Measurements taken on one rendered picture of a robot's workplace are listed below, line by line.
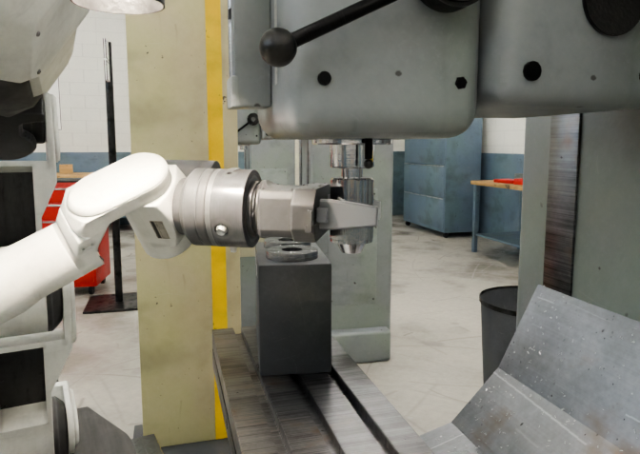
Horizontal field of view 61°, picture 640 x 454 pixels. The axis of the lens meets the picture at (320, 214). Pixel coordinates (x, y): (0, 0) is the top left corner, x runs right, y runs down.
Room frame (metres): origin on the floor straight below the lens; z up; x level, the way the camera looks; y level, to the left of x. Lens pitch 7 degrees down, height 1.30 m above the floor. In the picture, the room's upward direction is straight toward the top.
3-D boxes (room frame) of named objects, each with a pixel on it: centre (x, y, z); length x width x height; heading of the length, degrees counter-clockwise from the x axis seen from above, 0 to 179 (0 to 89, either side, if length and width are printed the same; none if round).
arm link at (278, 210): (0.61, 0.06, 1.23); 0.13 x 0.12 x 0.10; 170
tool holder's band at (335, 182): (0.59, -0.03, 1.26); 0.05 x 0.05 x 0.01
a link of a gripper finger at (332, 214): (0.56, -0.03, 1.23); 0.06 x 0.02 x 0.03; 80
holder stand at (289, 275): (0.97, 0.06, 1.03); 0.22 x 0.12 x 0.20; 8
